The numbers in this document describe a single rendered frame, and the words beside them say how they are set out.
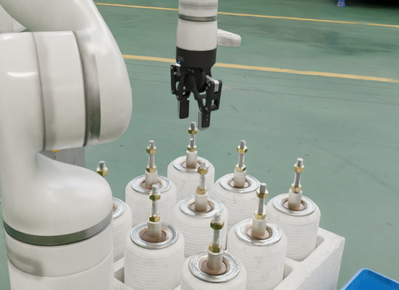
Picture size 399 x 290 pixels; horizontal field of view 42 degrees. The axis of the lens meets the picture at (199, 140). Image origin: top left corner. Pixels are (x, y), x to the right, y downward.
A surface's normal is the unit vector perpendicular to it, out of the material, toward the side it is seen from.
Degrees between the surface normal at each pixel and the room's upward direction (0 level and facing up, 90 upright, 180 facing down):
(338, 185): 0
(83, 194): 24
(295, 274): 0
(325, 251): 0
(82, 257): 90
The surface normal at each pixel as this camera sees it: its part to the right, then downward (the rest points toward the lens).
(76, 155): 0.78, 0.28
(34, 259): -0.17, 0.38
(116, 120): 0.44, 0.61
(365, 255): 0.04, -0.92
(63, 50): 0.23, -0.56
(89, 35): 0.17, -0.80
